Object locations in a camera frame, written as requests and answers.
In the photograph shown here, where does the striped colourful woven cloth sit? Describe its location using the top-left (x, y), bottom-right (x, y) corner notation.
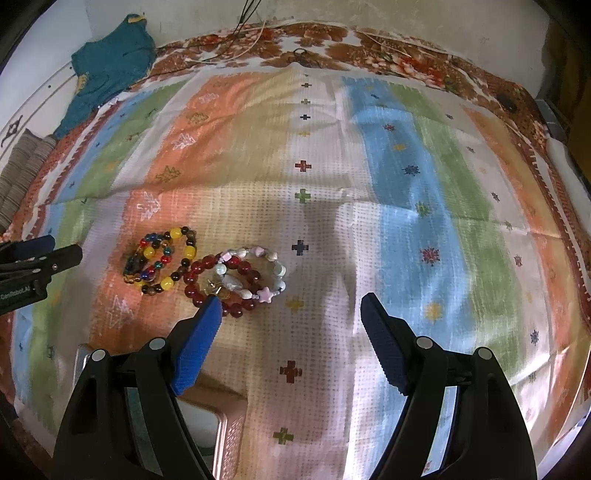
top-left (9, 60), bottom-right (588, 480)

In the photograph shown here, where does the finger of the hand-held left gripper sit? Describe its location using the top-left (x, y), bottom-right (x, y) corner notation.
top-left (0, 235), bottom-right (57, 265)
top-left (0, 244), bottom-right (84, 284)

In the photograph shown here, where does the teal garment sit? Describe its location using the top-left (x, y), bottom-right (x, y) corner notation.
top-left (54, 13), bottom-right (158, 140)

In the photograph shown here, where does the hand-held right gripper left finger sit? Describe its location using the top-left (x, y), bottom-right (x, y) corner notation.
top-left (54, 295), bottom-right (223, 480)

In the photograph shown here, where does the rose gold metal tin box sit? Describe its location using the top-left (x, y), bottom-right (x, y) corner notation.
top-left (74, 342), bottom-right (251, 480)

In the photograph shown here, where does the pastel star bead bracelet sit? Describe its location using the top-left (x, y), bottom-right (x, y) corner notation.
top-left (216, 247), bottom-right (288, 306)

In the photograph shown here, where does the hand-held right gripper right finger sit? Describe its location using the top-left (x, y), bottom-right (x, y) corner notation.
top-left (361, 292), bottom-right (539, 480)

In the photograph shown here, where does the small multicoloured bead bracelet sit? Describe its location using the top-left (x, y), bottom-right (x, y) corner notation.
top-left (122, 233), bottom-right (177, 288)

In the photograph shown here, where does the yellow and brown bead bracelet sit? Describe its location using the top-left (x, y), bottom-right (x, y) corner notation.
top-left (137, 225), bottom-right (198, 297)

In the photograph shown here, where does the black cable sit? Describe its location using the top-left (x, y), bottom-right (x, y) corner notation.
top-left (216, 0), bottom-right (259, 55)

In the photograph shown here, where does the white cable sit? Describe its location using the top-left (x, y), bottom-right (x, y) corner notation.
top-left (196, 18), bottom-right (296, 63)

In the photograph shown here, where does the grey striped cushion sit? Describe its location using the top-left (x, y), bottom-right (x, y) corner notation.
top-left (0, 128), bottom-right (57, 234)

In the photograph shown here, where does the dark red bead bracelet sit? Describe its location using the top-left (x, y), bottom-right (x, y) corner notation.
top-left (184, 253), bottom-right (265, 320)

